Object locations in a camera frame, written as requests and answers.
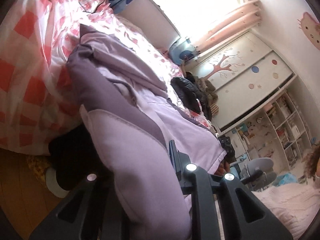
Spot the white wardrobe with tree decal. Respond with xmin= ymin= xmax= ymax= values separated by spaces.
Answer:
xmin=191 ymin=32 xmax=294 ymax=132

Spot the person's curly hair head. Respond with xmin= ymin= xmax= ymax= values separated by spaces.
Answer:
xmin=302 ymin=145 xmax=319 ymax=180

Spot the pink checked plastic bed cover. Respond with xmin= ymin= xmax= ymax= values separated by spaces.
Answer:
xmin=1 ymin=0 xmax=214 ymax=155

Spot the hello kitty wall sticker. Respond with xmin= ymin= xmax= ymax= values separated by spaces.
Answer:
xmin=298 ymin=12 xmax=320 ymax=50

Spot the black puffer jacket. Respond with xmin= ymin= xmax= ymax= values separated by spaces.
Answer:
xmin=170 ymin=77 xmax=212 ymax=120

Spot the brown fur garment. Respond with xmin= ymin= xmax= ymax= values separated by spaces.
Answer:
xmin=186 ymin=72 xmax=219 ymax=116

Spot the white bookshelf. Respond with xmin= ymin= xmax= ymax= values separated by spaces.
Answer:
xmin=224 ymin=90 xmax=312 ymax=174

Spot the pink curtain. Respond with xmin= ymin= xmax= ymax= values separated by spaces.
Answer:
xmin=194 ymin=0 xmax=261 ymax=53

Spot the blue cartoon pillow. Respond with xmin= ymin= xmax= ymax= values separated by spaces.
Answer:
xmin=168 ymin=37 xmax=199 ymax=66

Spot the grey blue desk chair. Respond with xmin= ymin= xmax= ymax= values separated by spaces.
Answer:
xmin=230 ymin=157 xmax=277 ymax=191

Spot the light blue slipper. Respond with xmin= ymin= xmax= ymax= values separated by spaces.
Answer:
xmin=45 ymin=167 xmax=69 ymax=198

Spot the person's right hand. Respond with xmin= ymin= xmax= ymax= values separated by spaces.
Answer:
xmin=214 ymin=160 xmax=230 ymax=176

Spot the lilac purple jacket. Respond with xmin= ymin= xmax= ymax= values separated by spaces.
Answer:
xmin=66 ymin=25 xmax=226 ymax=239

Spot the person's pink knit sweater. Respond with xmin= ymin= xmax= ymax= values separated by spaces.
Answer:
xmin=253 ymin=177 xmax=319 ymax=239

